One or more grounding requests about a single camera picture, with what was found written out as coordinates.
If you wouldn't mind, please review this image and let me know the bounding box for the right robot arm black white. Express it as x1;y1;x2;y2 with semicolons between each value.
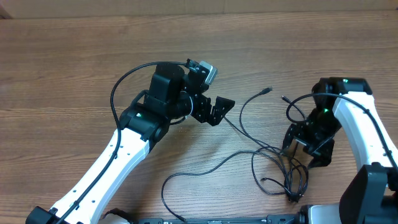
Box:
282;77;397;223

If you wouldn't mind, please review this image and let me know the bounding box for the black cable silver plug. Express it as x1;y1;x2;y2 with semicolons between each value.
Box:
160;95;308;223

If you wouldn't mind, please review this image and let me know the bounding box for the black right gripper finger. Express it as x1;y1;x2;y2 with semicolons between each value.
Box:
281;124;297;153
308;149;333;169

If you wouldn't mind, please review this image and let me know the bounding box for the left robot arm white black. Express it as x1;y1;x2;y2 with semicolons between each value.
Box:
25;60;234;224

